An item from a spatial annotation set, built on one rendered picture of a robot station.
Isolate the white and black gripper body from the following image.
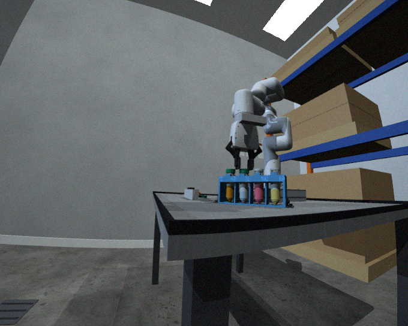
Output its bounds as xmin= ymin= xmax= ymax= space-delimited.
xmin=229 ymin=120 xmax=259 ymax=152

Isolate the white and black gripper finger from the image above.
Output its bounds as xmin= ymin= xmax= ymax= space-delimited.
xmin=247 ymin=146 xmax=262 ymax=171
xmin=226 ymin=139 xmax=241 ymax=170

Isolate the black table edge trim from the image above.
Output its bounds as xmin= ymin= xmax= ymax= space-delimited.
xmin=153 ymin=191 xmax=408 ymax=235

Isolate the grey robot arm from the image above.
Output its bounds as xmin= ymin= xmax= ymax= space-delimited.
xmin=232 ymin=77 xmax=293 ymax=175

